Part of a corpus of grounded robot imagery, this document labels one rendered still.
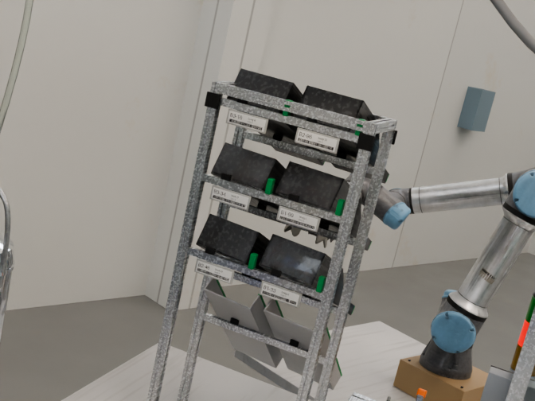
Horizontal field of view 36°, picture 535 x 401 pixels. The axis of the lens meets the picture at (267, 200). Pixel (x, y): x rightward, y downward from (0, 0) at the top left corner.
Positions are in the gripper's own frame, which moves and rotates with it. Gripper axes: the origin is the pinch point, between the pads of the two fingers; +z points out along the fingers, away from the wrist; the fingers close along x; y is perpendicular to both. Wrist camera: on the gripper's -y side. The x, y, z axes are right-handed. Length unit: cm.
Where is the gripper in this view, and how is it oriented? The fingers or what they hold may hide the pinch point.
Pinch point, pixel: (302, 232)
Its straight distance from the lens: 207.3
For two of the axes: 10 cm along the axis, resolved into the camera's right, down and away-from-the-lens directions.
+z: -5.6, 4.7, -6.8
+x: -8.3, -3.0, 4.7
